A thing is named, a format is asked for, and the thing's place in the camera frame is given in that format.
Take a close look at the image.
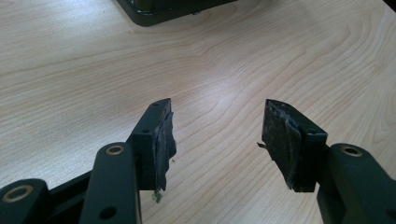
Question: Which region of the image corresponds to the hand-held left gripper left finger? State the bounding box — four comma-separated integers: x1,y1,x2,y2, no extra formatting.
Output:
126,97,177,192

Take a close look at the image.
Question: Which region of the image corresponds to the red and black shoe rack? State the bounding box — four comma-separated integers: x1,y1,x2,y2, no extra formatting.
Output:
115,0,237,27

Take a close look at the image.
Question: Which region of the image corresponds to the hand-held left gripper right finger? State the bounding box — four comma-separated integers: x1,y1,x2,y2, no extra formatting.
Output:
261,98,329,193

